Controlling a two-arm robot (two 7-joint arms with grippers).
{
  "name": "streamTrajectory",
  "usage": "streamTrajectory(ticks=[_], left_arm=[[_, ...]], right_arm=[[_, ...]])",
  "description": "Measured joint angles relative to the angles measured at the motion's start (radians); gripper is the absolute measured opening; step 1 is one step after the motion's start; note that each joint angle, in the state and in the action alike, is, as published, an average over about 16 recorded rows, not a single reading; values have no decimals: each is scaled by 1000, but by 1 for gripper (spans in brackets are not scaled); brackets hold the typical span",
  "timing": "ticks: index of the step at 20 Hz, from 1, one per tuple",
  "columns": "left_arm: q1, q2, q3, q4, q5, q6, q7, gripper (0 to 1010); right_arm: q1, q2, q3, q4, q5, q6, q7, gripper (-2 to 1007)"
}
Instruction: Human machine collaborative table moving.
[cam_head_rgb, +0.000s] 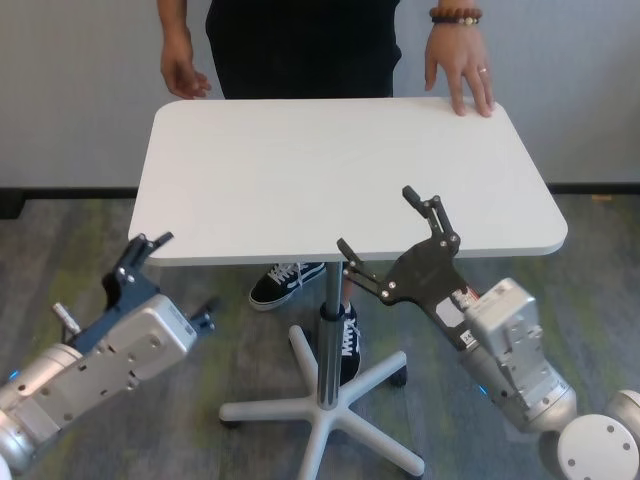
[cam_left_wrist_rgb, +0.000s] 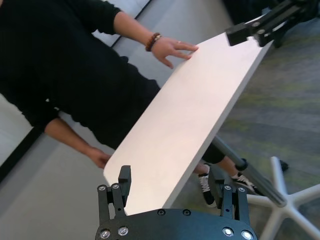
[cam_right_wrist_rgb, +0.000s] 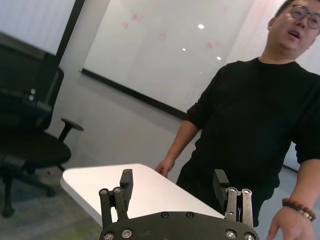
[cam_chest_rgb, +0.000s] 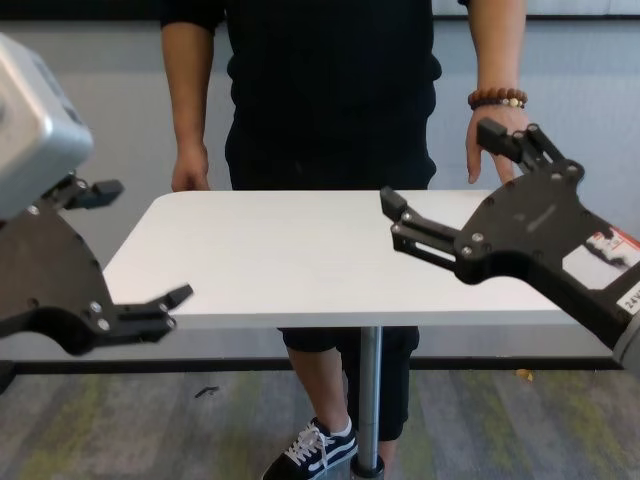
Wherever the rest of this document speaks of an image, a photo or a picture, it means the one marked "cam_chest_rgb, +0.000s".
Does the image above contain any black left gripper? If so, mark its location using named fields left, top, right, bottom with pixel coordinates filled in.
left=0, top=172, right=195, bottom=358

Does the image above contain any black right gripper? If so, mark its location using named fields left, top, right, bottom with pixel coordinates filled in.
left=379, top=118, right=640, bottom=352

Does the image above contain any white pedestal rolling table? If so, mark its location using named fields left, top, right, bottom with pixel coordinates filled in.
left=102, top=189, right=601, bottom=480

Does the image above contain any person's right forearm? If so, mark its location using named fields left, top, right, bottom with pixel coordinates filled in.
left=160, top=19, right=218, bottom=150

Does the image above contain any person's left forearm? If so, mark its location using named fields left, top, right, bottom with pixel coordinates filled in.
left=469, top=0, right=525, bottom=95

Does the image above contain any person's left hand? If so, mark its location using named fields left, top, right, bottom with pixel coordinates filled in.
left=465, top=107, right=531, bottom=185

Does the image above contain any person's right hand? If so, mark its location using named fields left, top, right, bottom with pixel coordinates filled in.
left=170, top=142, right=212, bottom=193

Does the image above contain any person in black shirt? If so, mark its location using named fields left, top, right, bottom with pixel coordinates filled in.
left=158, top=0, right=484, bottom=151

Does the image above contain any person in black clothes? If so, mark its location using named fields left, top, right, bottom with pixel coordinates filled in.
left=224, top=114, right=437, bottom=442

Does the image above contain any person's right lower leg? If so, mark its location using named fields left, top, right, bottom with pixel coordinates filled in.
left=312, top=367, right=352, bottom=430

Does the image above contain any person's leg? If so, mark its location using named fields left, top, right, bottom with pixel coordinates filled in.
left=377, top=439, right=402, bottom=480
left=312, top=367, right=352, bottom=430

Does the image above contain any person's right black sneaker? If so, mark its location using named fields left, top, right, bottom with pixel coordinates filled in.
left=262, top=416, right=360, bottom=480

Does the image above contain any person's left lower leg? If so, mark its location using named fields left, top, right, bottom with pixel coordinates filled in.
left=377, top=439, right=402, bottom=480

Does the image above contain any dark blue bead bracelet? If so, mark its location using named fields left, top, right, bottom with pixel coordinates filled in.
left=472, top=101, right=527, bottom=113

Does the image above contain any brown wooden bead bracelet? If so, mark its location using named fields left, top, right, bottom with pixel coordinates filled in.
left=467, top=87, right=529, bottom=109

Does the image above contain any black wall trim strip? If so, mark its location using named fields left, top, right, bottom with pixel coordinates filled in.
left=0, top=0, right=640, bottom=22

